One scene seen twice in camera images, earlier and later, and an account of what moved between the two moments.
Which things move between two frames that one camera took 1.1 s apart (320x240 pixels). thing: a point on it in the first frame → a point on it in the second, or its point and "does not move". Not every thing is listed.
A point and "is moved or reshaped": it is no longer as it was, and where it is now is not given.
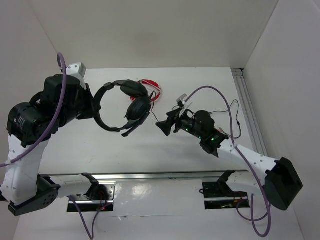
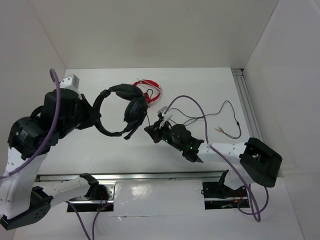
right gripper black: [174, 118] → [154, 131]
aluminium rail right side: [240, 81] does not move
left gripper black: [93, 107] → [92, 114]
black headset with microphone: [138, 111] is moved or reshaped
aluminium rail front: [136, 177] does not move
